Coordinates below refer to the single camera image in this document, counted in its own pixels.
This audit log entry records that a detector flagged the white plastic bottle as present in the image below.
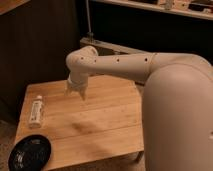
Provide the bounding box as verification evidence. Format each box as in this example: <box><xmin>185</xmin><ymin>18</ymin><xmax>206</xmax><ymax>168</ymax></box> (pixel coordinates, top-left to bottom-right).
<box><xmin>28</xmin><ymin>95</ymin><xmax>44</xmax><ymax>128</ymax></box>

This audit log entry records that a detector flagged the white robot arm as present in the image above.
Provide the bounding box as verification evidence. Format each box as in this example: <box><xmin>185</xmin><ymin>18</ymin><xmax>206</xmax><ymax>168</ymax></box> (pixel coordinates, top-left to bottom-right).
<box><xmin>66</xmin><ymin>46</ymin><xmax>213</xmax><ymax>171</ymax></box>

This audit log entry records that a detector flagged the black ceramic bowl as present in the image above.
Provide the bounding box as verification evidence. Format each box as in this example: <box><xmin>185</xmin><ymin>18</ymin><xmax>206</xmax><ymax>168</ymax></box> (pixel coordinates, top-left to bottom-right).
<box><xmin>8</xmin><ymin>134</ymin><xmax>51</xmax><ymax>171</ymax></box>

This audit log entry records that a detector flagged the wooden shelf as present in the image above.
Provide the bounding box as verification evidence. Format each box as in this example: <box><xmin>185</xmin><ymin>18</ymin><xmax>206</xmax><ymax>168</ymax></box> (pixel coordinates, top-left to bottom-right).
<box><xmin>93</xmin><ymin>0</ymin><xmax>213</xmax><ymax>21</ymax></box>

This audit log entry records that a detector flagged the wooden table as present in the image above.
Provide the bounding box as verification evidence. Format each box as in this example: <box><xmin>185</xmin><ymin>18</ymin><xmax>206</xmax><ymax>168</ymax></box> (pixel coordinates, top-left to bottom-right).
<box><xmin>15</xmin><ymin>76</ymin><xmax>143</xmax><ymax>171</ymax></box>

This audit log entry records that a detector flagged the metal pole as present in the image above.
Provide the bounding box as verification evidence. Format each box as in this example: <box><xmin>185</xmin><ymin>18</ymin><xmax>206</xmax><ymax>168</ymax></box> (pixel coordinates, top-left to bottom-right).
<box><xmin>85</xmin><ymin>0</ymin><xmax>94</xmax><ymax>42</ymax></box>

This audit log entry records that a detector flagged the long wooden beam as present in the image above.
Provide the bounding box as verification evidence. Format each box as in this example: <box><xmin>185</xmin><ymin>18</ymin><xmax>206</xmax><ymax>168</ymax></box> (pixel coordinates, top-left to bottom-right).
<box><xmin>80</xmin><ymin>37</ymin><xmax>144</xmax><ymax>55</ymax></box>

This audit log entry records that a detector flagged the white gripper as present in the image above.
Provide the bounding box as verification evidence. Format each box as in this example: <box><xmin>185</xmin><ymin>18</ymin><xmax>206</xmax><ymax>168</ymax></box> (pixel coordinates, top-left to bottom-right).
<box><xmin>65</xmin><ymin>78</ymin><xmax>87</xmax><ymax>100</ymax></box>

